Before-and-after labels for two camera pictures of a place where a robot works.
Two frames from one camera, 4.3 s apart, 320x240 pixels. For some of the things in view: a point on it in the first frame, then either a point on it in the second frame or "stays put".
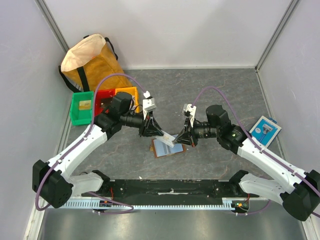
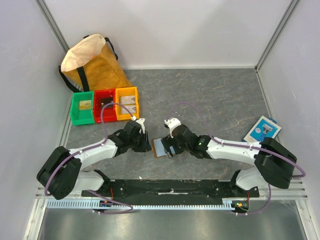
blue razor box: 265,130 stays put
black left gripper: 151,125 → 145,146
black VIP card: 105,102 stays put
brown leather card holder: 160,148 stays put
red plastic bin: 102,94 stays put
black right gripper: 190,133 → 169,144
